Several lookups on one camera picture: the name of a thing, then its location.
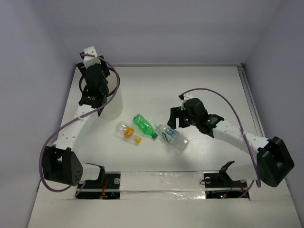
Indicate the orange label yellow cap bottle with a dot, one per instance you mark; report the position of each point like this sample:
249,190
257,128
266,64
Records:
127,132

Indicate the white bin with black rim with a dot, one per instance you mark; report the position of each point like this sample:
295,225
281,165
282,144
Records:
115,108

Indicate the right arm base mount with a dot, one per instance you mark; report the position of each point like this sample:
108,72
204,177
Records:
218,185

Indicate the aluminium rail at table edge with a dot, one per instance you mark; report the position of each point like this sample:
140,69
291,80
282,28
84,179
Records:
251,104

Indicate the green plastic bottle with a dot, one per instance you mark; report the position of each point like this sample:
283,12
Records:
144,126

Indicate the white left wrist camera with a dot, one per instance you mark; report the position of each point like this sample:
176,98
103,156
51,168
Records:
89,57

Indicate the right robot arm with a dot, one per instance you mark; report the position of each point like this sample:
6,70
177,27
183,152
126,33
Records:
270,160

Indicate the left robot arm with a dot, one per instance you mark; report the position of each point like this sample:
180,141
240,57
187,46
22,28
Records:
59,166

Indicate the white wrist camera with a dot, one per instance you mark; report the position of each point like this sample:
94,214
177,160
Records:
184,98
89,57

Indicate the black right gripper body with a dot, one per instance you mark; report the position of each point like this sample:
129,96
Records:
192,120

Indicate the green white label bottle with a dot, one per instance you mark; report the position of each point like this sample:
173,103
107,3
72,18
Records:
172,137

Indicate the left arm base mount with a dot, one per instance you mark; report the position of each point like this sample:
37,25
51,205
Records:
96,184

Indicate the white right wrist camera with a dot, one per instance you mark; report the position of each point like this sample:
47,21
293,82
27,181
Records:
184,98

